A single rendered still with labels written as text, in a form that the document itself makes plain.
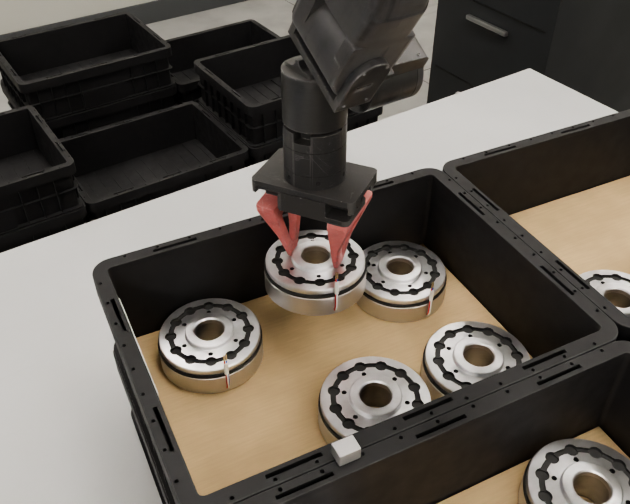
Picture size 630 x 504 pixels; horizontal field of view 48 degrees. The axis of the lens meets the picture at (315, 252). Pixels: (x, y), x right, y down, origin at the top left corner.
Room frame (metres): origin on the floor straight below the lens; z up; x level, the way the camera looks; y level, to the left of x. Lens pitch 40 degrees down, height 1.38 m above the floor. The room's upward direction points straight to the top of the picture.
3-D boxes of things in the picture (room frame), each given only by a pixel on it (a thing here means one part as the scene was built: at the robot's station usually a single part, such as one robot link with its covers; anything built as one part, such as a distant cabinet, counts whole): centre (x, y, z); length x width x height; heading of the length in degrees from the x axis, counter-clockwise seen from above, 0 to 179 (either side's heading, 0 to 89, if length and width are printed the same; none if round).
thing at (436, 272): (0.59, -0.09, 0.86); 0.10 x 0.10 x 0.01
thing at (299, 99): (0.56, 0.00, 1.09); 0.07 x 0.06 x 0.07; 124
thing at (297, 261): (0.55, 0.00, 0.92); 0.05 x 0.05 x 0.01
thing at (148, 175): (1.46, 0.40, 0.31); 0.40 x 0.30 x 0.34; 124
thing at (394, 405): (0.42, -0.06, 0.86); 0.05 x 0.05 x 0.01
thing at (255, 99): (1.69, 0.06, 0.37); 0.40 x 0.30 x 0.45; 124
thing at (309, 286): (0.55, 0.00, 0.91); 0.10 x 0.10 x 0.01
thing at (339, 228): (0.55, -0.01, 0.96); 0.07 x 0.07 x 0.09; 66
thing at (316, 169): (0.55, 0.00, 1.03); 0.10 x 0.07 x 0.07; 66
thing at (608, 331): (0.48, -0.03, 0.92); 0.40 x 0.30 x 0.02; 116
